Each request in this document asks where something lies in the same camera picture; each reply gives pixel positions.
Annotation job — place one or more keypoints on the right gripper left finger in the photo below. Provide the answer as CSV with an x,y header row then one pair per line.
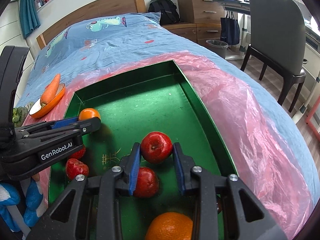
x,y
70,215

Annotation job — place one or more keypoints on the navy tote bag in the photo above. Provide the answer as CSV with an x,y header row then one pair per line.
x,y
230,31

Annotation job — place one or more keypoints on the green bok choy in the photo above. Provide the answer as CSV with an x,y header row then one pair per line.
x,y
20,113

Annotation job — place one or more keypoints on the small orange mandarin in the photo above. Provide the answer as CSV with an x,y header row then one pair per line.
x,y
88,113

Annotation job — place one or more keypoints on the grey desk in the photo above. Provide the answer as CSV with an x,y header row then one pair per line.
x,y
235,6

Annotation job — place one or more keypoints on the dark plum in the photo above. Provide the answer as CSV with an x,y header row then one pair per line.
x,y
218,204

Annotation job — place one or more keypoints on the low wooden nightstand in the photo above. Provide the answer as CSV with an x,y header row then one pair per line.
x,y
196,32

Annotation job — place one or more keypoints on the wooden headboard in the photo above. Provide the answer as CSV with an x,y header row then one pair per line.
x,y
98,8

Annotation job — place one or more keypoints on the orange oval dish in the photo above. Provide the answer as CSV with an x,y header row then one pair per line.
x,y
37,111

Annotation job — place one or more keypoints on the blue white gloved hand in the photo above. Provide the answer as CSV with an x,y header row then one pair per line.
x,y
22,209

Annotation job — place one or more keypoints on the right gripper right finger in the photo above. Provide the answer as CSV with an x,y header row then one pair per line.
x,y
244,217

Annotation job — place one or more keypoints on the white wardrobe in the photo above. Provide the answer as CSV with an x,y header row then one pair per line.
x,y
11,35

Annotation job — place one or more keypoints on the large orange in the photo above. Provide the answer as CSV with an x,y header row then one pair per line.
x,y
170,225

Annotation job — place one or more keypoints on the orange carrot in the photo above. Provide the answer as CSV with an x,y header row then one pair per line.
x,y
50,91

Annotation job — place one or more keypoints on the grey waste bin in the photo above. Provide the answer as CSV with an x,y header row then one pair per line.
x,y
218,47

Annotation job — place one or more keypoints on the grey chair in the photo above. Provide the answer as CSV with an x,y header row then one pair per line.
x,y
278,40

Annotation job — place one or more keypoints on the teal curtain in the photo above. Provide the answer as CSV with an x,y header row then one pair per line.
x,y
29,20

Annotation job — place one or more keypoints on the small red fruit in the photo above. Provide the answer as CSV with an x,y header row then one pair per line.
x,y
79,154

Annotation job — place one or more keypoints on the blue cartoon bed sheet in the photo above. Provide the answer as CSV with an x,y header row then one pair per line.
x,y
125,37

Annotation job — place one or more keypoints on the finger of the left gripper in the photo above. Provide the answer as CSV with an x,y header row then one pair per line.
x,y
42,131
64,122

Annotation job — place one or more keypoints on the pink plastic sheet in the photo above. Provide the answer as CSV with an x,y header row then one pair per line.
x,y
218,114

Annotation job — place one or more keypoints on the small red apple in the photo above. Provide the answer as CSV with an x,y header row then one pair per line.
x,y
75,167

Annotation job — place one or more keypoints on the wooden drawer cabinet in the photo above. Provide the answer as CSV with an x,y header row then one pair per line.
x,y
200,11

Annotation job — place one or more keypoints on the black backpack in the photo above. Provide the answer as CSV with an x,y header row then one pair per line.
x,y
168,10

